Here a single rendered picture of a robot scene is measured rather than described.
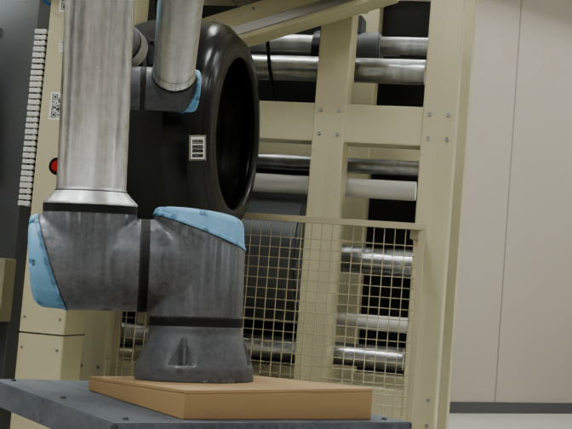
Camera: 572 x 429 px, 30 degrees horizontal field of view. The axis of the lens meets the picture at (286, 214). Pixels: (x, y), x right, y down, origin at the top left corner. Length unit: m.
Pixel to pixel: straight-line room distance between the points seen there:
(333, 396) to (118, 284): 0.37
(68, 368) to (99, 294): 1.22
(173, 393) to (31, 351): 1.40
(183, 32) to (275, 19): 1.15
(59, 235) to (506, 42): 6.72
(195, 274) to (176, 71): 0.59
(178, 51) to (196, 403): 0.82
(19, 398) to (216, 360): 0.31
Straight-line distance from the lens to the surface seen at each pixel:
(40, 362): 2.87
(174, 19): 2.01
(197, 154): 2.56
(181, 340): 1.66
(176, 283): 1.67
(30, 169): 2.97
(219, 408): 1.51
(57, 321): 2.85
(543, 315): 8.37
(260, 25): 3.18
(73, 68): 1.71
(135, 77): 2.23
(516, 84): 8.21
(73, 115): 1.70
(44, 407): 1.63
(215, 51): 2.66
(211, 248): 1.67
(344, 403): 1.63
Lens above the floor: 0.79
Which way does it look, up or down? 4 degrees up
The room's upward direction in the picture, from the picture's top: 5 degrees clockwise
